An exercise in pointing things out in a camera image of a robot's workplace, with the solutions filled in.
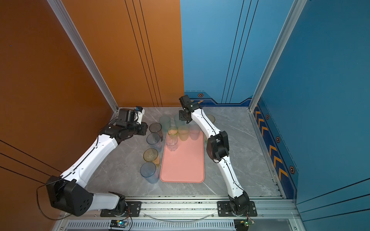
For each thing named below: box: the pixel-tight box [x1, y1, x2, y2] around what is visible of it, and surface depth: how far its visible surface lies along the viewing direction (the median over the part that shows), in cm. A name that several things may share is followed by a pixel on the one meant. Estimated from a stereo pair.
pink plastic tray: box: [159, 131, 205, 184], surface depth 89 cm
